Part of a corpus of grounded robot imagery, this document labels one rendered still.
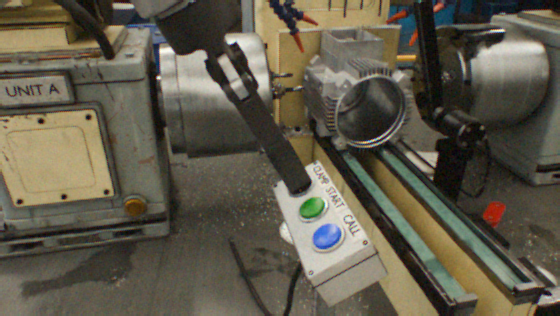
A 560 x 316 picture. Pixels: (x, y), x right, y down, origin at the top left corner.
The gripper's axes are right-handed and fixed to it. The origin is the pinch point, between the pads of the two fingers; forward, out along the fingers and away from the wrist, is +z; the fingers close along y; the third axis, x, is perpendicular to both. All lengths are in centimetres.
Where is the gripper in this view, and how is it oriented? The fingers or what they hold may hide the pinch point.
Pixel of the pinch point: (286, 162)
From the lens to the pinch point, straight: 46.9
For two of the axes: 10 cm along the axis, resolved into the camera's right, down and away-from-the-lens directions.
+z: 4.5, 7.3, 5.2
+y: -2.2, -4.7, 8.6
